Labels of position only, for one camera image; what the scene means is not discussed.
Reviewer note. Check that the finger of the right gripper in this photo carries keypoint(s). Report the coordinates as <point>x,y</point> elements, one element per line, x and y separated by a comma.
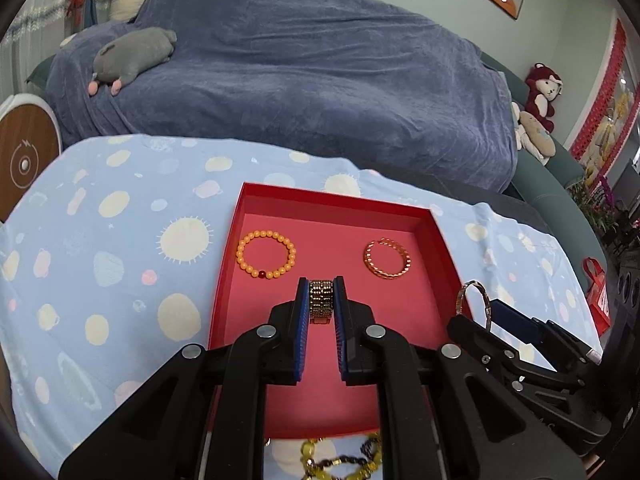
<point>467,332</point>
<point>515,322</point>

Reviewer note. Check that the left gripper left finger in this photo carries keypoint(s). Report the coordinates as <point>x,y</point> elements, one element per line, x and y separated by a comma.
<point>270,354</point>

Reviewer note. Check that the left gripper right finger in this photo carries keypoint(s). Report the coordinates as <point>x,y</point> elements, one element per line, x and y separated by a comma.
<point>372,354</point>

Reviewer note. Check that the thin gold bangle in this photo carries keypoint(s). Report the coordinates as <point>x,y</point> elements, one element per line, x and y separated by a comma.
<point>471,298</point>

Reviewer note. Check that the gold woven ring band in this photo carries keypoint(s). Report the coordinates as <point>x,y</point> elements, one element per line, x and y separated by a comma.
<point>321,301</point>

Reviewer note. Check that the dark garnet bead strand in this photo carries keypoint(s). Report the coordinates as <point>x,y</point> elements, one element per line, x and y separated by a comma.
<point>370,457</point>

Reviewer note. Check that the gold chain-link cuff bangle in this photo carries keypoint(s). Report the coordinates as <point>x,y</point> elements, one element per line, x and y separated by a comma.
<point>387,259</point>

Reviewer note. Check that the red gift bag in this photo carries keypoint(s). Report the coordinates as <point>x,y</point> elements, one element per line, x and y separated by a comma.
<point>597,297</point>

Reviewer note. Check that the red shallow box tray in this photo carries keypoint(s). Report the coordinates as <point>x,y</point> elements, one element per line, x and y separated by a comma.
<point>278,236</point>

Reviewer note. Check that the green sofa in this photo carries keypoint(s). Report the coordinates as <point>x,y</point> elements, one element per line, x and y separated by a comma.
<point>555,189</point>

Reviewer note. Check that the light blue dotted tablecloth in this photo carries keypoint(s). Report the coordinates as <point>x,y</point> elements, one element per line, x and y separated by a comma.
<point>109,264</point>

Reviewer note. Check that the beige round plush toy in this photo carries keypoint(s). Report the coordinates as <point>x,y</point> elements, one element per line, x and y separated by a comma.
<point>531,136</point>

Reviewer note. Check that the red monkey plush toy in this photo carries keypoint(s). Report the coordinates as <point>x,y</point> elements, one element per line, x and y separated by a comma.
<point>544,87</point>

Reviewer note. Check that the blue-grey bed blanket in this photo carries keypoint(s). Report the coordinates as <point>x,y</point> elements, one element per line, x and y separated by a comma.
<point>265,25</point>

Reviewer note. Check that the white round wooden-top device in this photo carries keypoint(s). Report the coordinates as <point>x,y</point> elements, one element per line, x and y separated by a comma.
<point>29,141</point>

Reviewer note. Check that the grey plush mouse toy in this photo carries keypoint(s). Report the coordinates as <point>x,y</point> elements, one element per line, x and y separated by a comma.
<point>119,62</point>

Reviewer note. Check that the white sheer curtain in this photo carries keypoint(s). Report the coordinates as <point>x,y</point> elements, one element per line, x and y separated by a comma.
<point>33,36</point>

